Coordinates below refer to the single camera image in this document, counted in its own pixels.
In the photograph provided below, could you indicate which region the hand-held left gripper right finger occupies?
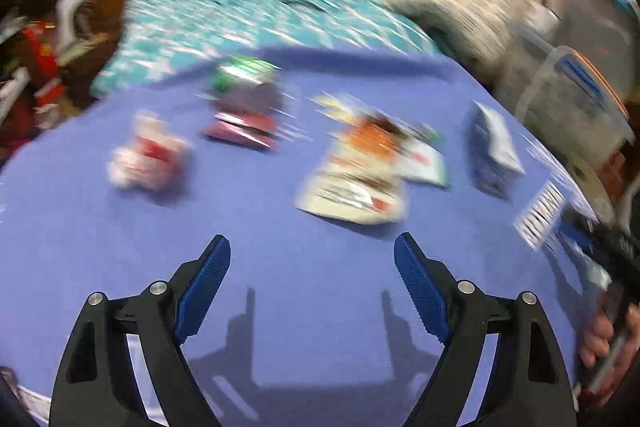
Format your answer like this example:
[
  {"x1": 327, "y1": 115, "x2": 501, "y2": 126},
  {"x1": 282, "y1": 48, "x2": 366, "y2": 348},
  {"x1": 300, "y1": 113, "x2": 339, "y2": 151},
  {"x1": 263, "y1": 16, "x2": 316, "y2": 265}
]
[{"x1": 394, "y1": 232, "x2": 574, "y2": 427}]

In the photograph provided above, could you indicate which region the crumpled red and white wrapper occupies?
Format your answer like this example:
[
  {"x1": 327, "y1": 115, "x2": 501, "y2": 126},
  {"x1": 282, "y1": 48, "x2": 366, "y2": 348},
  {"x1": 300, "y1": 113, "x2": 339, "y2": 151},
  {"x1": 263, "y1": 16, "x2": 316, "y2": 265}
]
[{"x1": 107, "y1": 112, "x2": 196, "y2": 200}]

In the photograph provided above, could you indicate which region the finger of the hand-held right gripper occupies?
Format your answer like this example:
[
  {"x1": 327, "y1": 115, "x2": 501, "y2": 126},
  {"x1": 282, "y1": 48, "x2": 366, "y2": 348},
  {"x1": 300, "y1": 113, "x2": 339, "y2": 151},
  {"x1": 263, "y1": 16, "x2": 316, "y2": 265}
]
[{"x1": 559, "y1": 207, "x2": 608, "y2": 270}]

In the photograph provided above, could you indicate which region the dark blue carton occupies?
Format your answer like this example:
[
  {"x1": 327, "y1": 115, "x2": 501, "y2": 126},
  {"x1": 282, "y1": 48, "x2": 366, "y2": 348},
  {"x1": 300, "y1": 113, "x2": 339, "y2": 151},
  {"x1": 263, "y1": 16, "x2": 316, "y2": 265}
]
[{"x1": 467, "y1": 101, "x2": 526, "y2": 200}]

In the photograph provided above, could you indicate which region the folded checked beige quilt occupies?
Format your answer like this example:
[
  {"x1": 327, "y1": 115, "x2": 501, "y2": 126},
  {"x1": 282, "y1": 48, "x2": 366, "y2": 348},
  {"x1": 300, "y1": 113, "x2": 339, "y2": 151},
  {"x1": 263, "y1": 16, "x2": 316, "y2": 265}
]
[{"x1": 384, "y1": 0, "x2": 517, "y2": 75}]

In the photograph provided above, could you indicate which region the pink wrapper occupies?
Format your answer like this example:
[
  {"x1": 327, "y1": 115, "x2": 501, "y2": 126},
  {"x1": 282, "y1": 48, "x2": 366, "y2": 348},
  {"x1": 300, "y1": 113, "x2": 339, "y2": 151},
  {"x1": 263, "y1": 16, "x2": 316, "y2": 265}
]
[{"x1": 202, "y1": 111, "x2": 281, "y2": 152}]

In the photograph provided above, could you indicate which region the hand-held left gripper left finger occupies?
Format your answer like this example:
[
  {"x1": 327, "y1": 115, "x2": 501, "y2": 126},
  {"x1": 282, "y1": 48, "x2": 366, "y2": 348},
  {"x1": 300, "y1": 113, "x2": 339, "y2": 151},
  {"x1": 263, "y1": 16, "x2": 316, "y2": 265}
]
[{"x1": 49, "y1": 234, "x2": 232, "y2": 427}]

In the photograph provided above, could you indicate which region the grey shelf unit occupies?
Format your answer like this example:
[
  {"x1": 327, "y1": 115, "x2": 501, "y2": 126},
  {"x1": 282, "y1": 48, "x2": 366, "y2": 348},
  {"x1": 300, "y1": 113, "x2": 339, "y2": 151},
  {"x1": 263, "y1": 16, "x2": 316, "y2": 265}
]
[{"x1": 0, "y1": 0, "x2": 68, "y2": 150}]

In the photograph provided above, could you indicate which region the person's right hand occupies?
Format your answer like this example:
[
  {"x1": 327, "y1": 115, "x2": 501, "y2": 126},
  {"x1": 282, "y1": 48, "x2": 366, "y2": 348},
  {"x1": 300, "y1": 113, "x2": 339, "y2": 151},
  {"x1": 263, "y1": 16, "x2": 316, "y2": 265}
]
[{"x1": 579, "y1": 287, "x2": 632, "y2": 375}]

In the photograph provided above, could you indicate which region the clear storage box, blue handle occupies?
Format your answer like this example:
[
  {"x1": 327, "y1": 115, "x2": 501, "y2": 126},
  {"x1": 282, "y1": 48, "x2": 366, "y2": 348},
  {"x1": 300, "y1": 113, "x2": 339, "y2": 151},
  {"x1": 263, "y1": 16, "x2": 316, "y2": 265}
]
[{"x1": 509, "y1": 39, "x2": 632, "y2": 170}]

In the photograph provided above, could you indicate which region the green and red snack packet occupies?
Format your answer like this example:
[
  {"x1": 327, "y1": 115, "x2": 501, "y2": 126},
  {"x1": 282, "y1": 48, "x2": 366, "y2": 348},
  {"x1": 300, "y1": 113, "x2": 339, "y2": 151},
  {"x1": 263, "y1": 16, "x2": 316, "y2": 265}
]
[{"x1": 207, "y1": 55, "x2": 286, "y2": 114}]

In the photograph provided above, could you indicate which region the orange and white snack wrapper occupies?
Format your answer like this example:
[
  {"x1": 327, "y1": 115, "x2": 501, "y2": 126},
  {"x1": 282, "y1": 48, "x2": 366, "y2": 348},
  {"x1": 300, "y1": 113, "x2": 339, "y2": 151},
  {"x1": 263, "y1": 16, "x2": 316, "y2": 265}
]
[{"x1": 295, "y1": 104, "x2": 409, "y2": 226}]

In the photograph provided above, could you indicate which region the white and green packet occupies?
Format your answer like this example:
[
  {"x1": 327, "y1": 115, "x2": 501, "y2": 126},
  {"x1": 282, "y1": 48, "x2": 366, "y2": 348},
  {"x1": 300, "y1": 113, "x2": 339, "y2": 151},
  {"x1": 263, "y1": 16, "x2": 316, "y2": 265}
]
[{"x1": 400, "y1": 124, "x2": 451, "y2": 188}]

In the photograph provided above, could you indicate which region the blue printed tablecloth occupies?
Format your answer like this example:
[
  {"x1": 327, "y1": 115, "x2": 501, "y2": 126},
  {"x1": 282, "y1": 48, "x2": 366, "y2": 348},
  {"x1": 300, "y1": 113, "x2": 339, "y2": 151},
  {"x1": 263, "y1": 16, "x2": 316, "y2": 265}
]
[{"x1": 0, "y1": 47, "x2": 617, "y2": 427}]

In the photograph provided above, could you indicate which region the bed with teal cover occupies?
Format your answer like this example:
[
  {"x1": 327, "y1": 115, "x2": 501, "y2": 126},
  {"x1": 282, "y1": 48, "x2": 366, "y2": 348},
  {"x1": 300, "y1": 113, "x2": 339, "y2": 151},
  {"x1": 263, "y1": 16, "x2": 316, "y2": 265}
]
[{"x1": 90, "y1": 0, "x2": 447, "y2": 102}]

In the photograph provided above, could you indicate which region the red gift box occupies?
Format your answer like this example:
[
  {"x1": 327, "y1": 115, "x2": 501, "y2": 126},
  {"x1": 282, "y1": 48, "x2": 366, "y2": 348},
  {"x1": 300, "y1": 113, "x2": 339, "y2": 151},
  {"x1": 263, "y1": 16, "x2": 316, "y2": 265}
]
[{"x1": 22, "y1": 21, "x2": 67, "y2": 108}]

